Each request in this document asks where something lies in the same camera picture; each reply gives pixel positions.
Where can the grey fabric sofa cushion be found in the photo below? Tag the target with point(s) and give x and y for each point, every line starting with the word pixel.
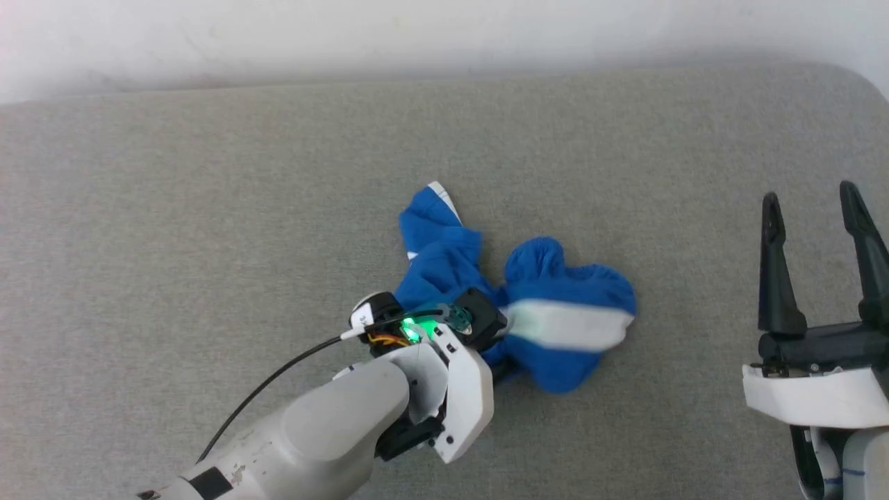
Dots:
pixel 208 208

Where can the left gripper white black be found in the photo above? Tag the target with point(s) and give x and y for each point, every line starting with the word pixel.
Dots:
pixel 469 396

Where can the blue garment with white band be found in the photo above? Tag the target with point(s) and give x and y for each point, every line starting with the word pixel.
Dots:
pixel 555 278

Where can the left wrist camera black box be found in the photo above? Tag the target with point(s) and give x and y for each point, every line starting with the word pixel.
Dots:
pixel 483 312

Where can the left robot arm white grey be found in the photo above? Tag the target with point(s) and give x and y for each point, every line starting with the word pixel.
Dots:
pixel 312 437

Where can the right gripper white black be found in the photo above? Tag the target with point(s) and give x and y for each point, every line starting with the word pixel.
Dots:
pixel 819 389

